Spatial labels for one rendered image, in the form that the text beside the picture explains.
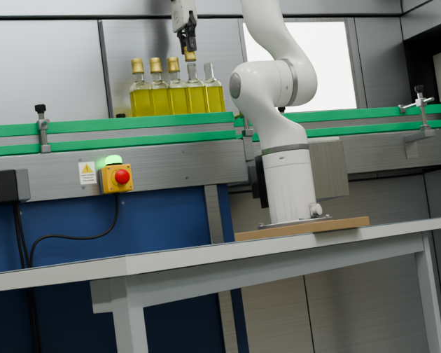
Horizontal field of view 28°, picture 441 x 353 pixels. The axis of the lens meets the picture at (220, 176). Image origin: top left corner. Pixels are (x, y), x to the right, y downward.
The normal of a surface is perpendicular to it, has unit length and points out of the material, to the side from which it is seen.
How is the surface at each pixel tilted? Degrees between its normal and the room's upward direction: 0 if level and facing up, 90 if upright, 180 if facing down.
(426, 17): 90
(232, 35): 90
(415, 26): 90
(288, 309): 90
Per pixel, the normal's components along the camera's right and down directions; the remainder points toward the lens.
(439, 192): -0.90, 0.08
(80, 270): -0.55, 0.00
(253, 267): 0.83, -0.15
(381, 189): 0.41, -0.13
